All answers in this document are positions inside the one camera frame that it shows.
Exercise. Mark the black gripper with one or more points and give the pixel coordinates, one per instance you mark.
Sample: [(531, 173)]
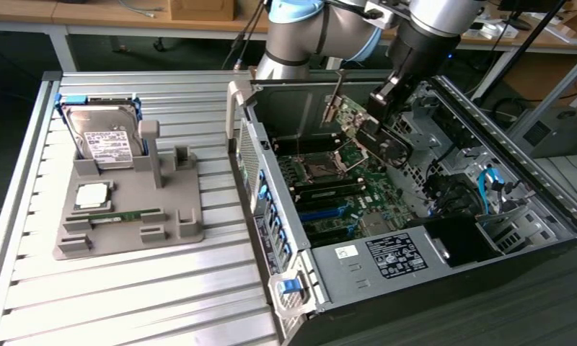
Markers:
[(423, 54)]

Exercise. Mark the graphics card with metal bracket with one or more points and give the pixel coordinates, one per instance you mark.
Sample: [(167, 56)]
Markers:
[(351, 115)]

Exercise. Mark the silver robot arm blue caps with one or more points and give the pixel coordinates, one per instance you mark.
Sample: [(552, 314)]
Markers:
[(293, 36)]

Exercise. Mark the white box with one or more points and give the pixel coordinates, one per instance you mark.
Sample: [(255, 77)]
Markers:
[(503, 32)]

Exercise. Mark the black monitor with stand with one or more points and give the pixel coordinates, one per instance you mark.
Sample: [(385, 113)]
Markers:
[(519, 21)]

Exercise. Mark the black stand pole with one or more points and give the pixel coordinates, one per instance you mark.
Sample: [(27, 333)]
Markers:
[(531, 36)]

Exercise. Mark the grey metal drive cage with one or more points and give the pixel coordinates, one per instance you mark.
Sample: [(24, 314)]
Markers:
[(432, 140)]

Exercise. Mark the metal socket cover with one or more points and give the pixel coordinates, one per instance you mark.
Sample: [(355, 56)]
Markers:
[(337, 155)]

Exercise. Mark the grey computer tower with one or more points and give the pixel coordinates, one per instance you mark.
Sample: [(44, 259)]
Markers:
[(557, 133)]

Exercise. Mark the green motherboard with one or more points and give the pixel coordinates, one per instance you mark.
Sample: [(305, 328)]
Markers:
[(380, 187)]

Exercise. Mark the CPU socket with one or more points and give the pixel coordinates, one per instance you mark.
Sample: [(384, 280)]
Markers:
[(320, 167)]

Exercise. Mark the grey chipset heat sink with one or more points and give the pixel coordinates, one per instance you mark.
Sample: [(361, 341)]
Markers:
[(377, 221)]

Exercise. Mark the brown cardboard box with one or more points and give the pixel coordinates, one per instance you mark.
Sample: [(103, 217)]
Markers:
[(201, 9)]

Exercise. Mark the blue expansion slot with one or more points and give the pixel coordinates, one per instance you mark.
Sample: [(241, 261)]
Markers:
[(324, 213)]

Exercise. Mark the grey disk bay caddy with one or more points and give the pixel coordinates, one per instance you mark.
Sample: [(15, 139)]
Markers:
[(509, 230)]

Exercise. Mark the grey power supply with label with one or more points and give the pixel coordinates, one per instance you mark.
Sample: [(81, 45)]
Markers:
[(341, 281)]

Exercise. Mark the grey parts rack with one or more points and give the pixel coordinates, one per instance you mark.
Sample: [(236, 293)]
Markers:
[(168, 198)]

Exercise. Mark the blue case latch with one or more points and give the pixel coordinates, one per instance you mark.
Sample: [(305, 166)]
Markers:
[(288, 286)]

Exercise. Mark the open grey PC case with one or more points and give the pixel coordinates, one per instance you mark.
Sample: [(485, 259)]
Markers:
[(413, 320)]

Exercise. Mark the green RAM stick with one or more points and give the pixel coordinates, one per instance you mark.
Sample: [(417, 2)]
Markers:
[(125, 215)]

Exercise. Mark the silver CPU chip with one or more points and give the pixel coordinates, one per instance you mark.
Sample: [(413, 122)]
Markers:
[(92, 196)]

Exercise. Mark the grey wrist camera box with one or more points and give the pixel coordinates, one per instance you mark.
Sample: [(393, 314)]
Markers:
[(389, 14)]

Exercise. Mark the hard disk in blue bracket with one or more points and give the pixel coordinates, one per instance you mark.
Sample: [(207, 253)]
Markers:
[(105, 144)]

